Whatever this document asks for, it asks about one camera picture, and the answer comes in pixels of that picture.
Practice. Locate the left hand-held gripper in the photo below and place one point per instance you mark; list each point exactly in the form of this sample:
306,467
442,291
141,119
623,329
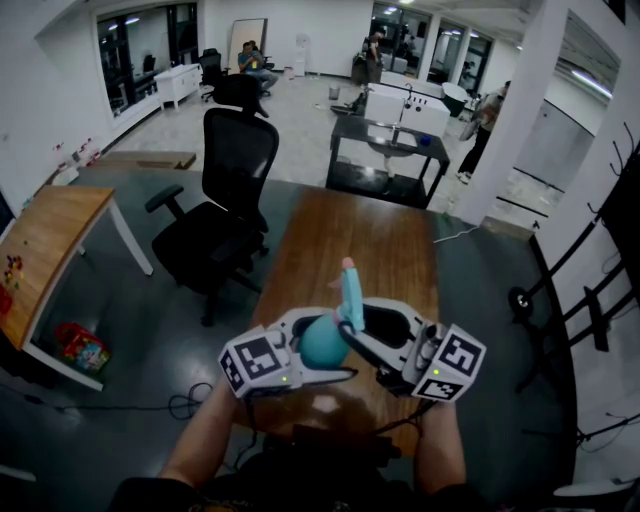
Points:
260,360

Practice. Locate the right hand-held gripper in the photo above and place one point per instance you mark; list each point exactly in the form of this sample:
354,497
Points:
450,360

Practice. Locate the teal spray bottle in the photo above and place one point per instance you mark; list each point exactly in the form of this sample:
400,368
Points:
322,345

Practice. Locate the teal pink spray bottle head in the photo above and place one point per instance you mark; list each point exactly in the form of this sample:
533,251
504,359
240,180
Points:
352,295

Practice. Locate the person's left forearm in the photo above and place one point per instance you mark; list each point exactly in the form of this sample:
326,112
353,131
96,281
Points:
200,440

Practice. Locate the person's right forearm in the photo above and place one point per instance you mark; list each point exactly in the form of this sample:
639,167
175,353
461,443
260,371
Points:
440,450

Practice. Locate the white plastic bottle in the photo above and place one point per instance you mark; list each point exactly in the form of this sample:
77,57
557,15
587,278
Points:
60,160
92,155

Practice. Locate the person's black shirt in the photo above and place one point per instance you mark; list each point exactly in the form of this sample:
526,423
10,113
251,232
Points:
280,495

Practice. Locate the small blue object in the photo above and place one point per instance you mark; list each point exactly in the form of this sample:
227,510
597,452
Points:
426,141

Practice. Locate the white sink basin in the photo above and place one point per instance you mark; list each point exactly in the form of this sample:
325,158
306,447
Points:
382,134

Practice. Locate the black sink table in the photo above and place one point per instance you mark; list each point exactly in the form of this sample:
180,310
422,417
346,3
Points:
350,130

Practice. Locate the black wheeled display stand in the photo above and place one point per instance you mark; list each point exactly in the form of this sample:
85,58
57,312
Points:
597,310

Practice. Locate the black mesh office chair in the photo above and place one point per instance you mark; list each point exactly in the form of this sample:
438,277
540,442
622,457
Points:
240,150

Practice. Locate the white box appliance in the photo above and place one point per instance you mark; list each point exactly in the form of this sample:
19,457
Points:
425,117

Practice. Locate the red toy box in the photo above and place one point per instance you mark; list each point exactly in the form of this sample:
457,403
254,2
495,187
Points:
82,350

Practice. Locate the black tub white rim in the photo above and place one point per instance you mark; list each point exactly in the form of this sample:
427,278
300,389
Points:
457,102

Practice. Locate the grey trash bin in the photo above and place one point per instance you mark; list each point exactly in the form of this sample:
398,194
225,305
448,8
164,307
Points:
334,93

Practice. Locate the flat wooden planks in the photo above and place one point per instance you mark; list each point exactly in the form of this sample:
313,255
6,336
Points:
145,160

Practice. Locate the wooden white-legged table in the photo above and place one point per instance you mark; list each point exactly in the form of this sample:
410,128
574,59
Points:
55,235

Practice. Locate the white water dispenser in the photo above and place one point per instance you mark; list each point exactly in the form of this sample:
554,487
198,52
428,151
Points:
301,55

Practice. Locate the black framed glass doors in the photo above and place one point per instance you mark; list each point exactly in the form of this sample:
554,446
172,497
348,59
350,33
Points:
450,50

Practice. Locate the small black office chair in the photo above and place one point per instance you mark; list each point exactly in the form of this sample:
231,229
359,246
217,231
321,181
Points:
210,70

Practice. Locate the white low cabinet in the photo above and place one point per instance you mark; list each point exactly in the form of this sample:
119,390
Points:
177,80

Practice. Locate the pile of colourful small toys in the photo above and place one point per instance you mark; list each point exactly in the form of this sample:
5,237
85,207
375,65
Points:
14,267

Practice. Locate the red container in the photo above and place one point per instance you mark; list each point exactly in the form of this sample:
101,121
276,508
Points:
5,300

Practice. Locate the leaning white board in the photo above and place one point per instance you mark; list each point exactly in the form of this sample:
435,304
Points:
240,35

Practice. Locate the black framed window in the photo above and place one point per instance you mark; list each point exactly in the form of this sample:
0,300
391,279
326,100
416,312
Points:
145,50

